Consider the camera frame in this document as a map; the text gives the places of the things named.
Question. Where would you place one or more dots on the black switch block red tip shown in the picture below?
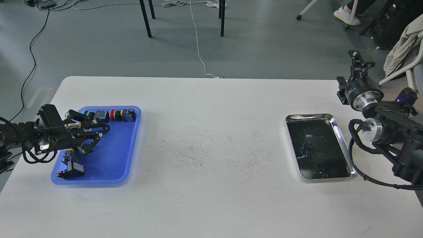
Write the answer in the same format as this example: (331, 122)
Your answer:
(73, 169)

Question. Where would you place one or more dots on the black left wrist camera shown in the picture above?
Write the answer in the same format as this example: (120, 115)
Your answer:
(50, 116)

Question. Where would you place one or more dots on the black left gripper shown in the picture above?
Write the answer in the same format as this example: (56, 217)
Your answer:
(93, 127)

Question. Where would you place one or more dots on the blue plastic tray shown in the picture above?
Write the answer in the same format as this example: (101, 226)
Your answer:
(110, 161)

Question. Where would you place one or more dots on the white chair with beige jacket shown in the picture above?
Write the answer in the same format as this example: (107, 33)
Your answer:
(406, 56)

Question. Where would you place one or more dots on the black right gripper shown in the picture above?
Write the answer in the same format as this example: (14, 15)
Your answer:
(359, 91)

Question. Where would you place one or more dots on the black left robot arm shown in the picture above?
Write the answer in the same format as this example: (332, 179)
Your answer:
(37, 139)

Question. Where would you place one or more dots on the red push button switch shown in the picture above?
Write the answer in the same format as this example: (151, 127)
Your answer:
(123, 115)

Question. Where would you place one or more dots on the yellow push button switch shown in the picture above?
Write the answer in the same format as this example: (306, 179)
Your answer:
(70, 155)

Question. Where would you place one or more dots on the person's white sneaker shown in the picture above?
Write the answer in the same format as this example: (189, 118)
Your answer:
(345, 16)

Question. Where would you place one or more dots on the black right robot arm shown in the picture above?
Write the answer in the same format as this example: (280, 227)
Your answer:
(387, 129)

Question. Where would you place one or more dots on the green push button switch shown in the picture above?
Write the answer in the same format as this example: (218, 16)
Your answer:
(98, 116)

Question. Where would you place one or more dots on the shiny metal tray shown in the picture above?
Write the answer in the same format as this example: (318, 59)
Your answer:
(320, 150)

